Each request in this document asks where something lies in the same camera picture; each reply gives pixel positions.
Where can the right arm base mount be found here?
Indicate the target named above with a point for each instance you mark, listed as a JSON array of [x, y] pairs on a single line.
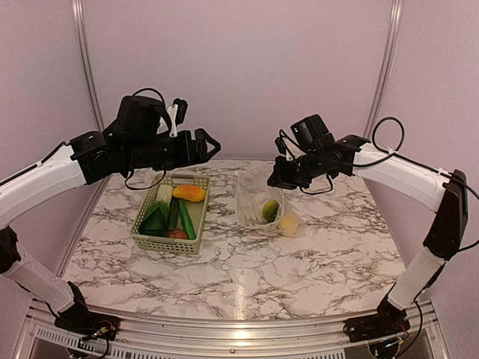
[[386, 321]]

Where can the brown orange round toy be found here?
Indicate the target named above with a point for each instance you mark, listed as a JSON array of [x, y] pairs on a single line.
[[177, 234]]

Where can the green lime toy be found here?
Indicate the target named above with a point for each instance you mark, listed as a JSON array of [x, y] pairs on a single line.
[[270, 210]]

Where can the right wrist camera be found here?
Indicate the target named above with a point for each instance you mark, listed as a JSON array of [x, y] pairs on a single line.
[[312, 133]]

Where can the orange yellow mango toy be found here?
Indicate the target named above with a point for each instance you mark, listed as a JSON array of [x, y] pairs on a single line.
[[191, 193]]

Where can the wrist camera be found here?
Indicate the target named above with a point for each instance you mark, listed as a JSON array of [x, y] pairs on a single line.
[[141, 117], [312, 133]]

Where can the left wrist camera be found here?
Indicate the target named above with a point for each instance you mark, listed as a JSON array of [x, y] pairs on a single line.
[[141, 117]]

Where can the aluminium frame post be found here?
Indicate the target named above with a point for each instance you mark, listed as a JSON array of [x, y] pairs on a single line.
[[386, 65], [85, 58]]

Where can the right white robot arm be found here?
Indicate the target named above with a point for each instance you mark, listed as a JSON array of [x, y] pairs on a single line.
[[427, 208]]

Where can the bright green pepper toy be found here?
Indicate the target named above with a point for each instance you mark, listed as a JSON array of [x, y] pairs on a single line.
[[186, 221]]

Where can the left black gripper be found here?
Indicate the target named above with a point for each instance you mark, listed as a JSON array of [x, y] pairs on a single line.
[[187, 155]]

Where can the dark green cucumber toy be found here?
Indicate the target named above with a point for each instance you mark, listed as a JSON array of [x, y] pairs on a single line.
[[173, 214]]

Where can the yellow lemon toy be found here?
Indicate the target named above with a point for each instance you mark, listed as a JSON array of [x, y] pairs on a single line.
[[289, 225]]

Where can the front aluminium rail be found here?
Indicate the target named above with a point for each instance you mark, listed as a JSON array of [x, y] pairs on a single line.
[[148, 336]]

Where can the left aluminium frame post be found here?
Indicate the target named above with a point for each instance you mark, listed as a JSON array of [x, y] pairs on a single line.
[[85, 58]]

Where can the green bok choy toy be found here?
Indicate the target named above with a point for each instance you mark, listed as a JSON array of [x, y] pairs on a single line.
[[155, 222]]

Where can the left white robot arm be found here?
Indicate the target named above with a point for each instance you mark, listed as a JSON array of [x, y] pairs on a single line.
[[84, 161]]

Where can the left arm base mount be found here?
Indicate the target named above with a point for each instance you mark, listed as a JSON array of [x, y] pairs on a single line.
[[81, 320]]

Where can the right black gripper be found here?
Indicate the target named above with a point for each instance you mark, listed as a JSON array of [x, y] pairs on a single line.
[[280, 177]]

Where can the clear zip top bag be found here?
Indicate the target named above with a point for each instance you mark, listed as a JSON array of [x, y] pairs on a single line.
[[259, 206]]

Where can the green perforated plastic basket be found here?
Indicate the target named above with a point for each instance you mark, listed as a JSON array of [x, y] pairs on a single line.
[[197, 212]]

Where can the right aluminium frame post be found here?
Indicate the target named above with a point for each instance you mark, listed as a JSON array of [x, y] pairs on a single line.
[[386, 65]]

